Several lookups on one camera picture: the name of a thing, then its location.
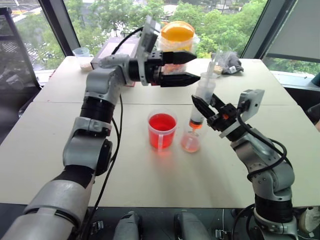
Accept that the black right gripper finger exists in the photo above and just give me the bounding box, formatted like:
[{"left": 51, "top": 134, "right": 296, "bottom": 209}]
[
  {"left": 209, "top": 92, "right": 226, "bottom": 110},
  {"left": 191, "top": 94, "right": 216, "bottom": 119}
]

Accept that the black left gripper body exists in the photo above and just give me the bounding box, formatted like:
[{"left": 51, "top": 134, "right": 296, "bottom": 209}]
[{"left": 144, "top": 50, "right": 166, "bottom": 86}]

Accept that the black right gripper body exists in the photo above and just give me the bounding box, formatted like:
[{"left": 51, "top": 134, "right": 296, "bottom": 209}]
[{"left": 205, "top": 102, "right": 239, "bottom": 133}]

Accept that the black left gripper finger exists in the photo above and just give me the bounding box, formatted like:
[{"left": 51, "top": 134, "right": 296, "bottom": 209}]
[
  {"left": 159, "top": 72, "right": 202, "bottom": 89},
  {"left": 162, "top": 51, "right": 198, "bottom": 65}
]

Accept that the clear plastic syringe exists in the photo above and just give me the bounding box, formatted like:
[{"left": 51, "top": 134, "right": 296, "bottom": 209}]
[{"left": 188, "top": 49, "right": 224, "bottom": 134}]

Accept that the small clear plastic cup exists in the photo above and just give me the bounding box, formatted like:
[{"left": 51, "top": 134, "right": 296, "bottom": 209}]
[{"left": 180, "top": 123, "right": 207, "bottom": 153}]

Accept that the large clear cup red liquid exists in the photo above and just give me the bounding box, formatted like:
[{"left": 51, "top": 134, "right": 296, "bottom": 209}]
[{"left": 147, "top": 110, "right": 179, "bottom": 151}]

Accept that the clear measuring cup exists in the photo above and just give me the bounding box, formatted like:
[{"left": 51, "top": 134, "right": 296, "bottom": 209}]
[{"left": 72, "top": 47, "right": 94, "bottom": 72}]

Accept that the clear jar with orange lid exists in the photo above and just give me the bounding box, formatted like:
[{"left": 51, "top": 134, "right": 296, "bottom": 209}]
[{"left": 158, "top": 20, "right": 198, "bottom": 75}]

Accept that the crumpled plastic bag dark item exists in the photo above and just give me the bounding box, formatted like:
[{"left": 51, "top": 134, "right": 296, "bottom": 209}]
[{"left": 220, "top": 53, "right": 245, "bottom": 76}]

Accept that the clear plastic bag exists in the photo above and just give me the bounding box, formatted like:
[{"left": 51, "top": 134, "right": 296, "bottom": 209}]
[{"left": 210, "top": 45, "right": 239, "bottom": 76}]

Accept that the dark maroon box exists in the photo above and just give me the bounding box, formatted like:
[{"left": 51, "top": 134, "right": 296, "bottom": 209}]
[{"left": 90, "top": 36, "right": 141, "bottom": 88}]

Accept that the grey roller blind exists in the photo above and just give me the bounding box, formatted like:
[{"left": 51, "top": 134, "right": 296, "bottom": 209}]
[{"left": 264, "top": 0, "right": 320, "bottom": 64}]

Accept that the dark grey rounded shape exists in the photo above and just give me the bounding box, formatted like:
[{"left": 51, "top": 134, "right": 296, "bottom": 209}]
[
  {"left": 173, "top": 211, "right": 214, "bottom": 240},
  {"left": 114, "top": 210, "right": 144, "bottom": 240}
]

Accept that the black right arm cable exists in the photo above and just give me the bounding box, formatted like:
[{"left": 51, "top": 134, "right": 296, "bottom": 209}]
[{"left": 235, "top": 106, "right": 294, "bottom": 182}]

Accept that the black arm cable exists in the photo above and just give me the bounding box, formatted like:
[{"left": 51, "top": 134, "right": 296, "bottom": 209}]
[
  {"left": 81, "top": 26, "right": 145, "bottom": 240},
  {"left": 235, "top": 106, "right": 294, "bottom": 182}
]

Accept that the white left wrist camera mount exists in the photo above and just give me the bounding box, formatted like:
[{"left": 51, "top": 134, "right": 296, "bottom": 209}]
[{"left": 135, "top": 15, "right": 161, "bottom": 87}]

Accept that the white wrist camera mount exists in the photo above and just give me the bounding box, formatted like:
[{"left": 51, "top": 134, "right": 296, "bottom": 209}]
[
  {"left": 219, "top": 88, "right": 266, "bottom": 139},
  {"left": 135, "top": 15, "right": 161, "bottom": 87}
]

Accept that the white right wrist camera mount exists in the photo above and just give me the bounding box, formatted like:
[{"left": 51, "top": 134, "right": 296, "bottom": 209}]
[{"left": 219, "top": 88, "right": 266, "bottom": 139}]

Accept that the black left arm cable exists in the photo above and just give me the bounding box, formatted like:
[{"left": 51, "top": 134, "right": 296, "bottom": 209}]
[{"left": 81, "top": 26, "right": 145, "bottom": 240}]

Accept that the dark window frame pillar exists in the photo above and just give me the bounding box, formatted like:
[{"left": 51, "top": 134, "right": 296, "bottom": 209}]
[
  {"left": 239, "top": 0, "right": 292, "bottom": 60},
  {"left": 38, "top": 0, "right": 83, "bottom": 58}
]

